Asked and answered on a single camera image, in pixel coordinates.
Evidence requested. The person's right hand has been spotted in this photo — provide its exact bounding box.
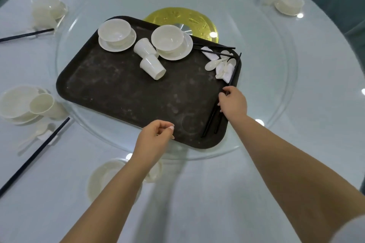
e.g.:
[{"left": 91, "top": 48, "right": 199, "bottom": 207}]
[{"left": 217, "top": 85, "right": 248, "bottom": 124}]

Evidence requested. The person's left hand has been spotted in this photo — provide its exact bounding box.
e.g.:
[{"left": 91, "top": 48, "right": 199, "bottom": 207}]
[{"left": 132, "top": 120, "right": 175, "bottom": 171}]

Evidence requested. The bunch of black chopsticks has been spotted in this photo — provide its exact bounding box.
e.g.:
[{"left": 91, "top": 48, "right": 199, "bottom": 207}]
[{"left": 193, "top": 43, "right": 242, "bottom": 139}]

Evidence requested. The heap of small white pieces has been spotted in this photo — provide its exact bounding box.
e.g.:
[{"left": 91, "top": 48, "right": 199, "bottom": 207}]
[{"left": 200, "top": 46, "right": 237, "bottom": 84}]

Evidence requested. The black tray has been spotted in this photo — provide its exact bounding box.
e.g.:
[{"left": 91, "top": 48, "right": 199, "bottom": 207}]
[{"left": 56, "top": 15, "right": 242, "bottom": 150}]

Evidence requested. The placed chopstick rest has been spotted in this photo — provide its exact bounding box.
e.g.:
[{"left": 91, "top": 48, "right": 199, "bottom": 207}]
[{"left": 37, "top": 133, "right": 59, "bottom": 146}]

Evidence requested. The placed white spoon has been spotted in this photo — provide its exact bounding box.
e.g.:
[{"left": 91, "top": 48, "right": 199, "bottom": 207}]
[{"left": 18, "top": 122, "right": 56, "bottom": 148}]

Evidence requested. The person's right forearm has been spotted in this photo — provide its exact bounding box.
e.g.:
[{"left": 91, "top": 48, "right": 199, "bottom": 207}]
[{"left": 231, "top": 114, "right": 365, "bottom": 243}]

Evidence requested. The person's left forearm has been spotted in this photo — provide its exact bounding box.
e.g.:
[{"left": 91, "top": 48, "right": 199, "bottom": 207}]
[{"left": 60, "top": 160, "right": 160, "bottom": 243}]

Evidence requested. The glass lazy susan turntable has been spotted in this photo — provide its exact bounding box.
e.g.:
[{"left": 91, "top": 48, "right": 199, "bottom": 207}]
[{"left": 56, "top": 0, "right": 299, "bottom": 161}]

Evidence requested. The white round table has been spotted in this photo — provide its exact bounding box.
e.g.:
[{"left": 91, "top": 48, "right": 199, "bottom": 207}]
[{"left": 0, "top": 0, "right": 365, "bottom": 243}]

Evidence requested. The gold turntable base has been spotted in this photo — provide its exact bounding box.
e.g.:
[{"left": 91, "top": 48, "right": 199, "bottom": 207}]
[{"left": 143, "top": 7, "right": 219, "bottom": 43}]

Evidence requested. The white shirt sleeve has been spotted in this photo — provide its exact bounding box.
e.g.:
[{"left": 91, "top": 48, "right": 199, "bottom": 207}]
[{"left": 329, "top": 214, "right": 365, "bottom": 243}]

